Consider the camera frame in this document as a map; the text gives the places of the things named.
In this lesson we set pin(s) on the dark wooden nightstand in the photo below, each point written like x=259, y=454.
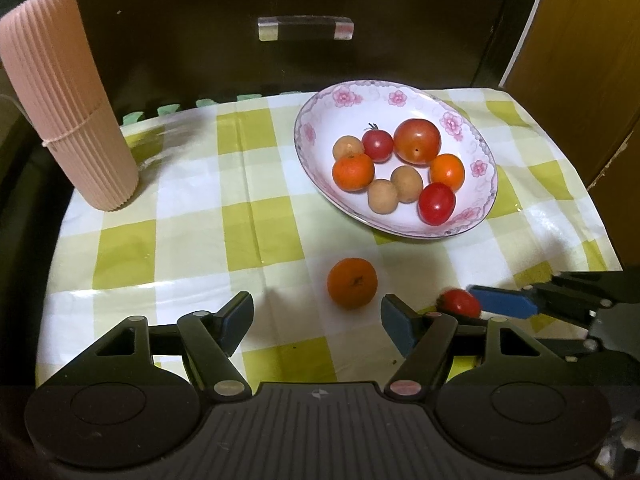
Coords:
x=156, y=52

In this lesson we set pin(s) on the pink ribbed cylinder case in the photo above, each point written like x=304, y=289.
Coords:
x=45, y=51

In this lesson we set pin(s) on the large red tomato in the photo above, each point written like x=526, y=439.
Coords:
x=417, y=141

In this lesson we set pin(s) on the cherry tomato with stem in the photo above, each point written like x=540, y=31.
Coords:
x=378, y=144

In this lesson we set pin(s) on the tan longan fruit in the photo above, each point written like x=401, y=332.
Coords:
x=382, y=196

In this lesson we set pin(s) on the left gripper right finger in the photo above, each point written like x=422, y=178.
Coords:
x=424, y=343

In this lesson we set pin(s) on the silver drawer handle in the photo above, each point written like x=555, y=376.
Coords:
x=305, y=28

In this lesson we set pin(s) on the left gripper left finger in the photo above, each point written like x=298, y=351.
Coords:
x=209, y=341

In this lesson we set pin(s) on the brown wooden cabinet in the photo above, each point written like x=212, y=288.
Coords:
x=578, y=75

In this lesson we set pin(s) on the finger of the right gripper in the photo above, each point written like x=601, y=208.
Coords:
x=510, y=303

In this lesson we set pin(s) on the green checkered tablecloth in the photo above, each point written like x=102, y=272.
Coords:
x=224, y=206

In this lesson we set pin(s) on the tan longan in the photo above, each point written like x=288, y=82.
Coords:
x=408, y=183
x=347, y=145

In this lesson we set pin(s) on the small orange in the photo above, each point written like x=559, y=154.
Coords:
x=352, y=283
x=447, y=169
x=353, y=173

